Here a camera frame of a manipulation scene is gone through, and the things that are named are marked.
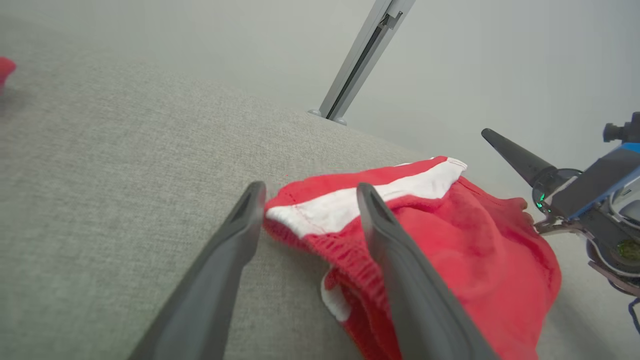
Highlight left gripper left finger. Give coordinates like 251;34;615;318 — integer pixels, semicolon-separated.
128;181;267;360

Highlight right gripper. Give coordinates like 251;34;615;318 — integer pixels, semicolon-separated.
481;128;640;296

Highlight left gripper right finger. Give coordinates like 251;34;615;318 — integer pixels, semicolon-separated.
356;182;501;360

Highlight red shorts with white trim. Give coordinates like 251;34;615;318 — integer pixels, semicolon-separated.
262;156;562;360

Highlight red basketball jersey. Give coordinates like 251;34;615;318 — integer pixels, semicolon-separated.
0;56;17;93

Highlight grey fabric sofa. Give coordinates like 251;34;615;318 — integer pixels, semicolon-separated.
0;15;640;360

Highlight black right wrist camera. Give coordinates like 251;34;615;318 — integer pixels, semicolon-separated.
602;111;640;144

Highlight grey aluminium partition post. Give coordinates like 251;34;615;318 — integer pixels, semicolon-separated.
307;0;417;126

